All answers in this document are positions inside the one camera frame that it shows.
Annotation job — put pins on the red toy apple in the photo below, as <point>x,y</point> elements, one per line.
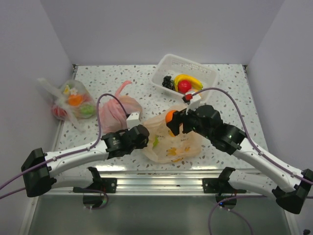
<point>184,86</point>

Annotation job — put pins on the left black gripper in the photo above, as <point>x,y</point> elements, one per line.
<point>142,145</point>

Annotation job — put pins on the yellow toy banana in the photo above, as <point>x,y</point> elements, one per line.
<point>196,84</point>

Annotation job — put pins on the pink plastic bag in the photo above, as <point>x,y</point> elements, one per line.
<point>111,114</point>

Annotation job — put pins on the orange toy peach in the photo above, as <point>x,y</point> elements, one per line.
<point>169,116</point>

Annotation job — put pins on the clear plastic bag with fruit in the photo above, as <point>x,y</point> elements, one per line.
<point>72,101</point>

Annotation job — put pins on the left black base bracket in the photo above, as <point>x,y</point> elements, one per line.
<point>105,185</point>

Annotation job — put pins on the black base bracket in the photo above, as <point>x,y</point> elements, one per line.
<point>105,185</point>
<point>217,186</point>

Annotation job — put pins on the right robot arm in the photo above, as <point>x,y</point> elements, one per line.
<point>287,185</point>

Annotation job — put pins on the right black base bracket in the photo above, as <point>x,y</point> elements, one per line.
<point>217,186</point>

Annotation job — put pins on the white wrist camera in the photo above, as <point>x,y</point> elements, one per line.
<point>134,119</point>
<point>192,100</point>

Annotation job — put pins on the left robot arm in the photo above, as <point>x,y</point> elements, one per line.
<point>40,169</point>

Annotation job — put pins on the dark toy grapes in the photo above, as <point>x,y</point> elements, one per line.
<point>168,83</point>

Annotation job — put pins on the white plastic basket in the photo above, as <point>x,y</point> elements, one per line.
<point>172,65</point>

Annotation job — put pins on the aluminium mounting rail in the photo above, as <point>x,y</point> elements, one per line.
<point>160,182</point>

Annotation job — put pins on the orange plastic bag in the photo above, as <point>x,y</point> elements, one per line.
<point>163,147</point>

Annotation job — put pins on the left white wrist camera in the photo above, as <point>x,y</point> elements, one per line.
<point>134,119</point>

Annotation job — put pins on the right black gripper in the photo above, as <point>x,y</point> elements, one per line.
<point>180,117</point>

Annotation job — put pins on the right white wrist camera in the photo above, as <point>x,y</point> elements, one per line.
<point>192,100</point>

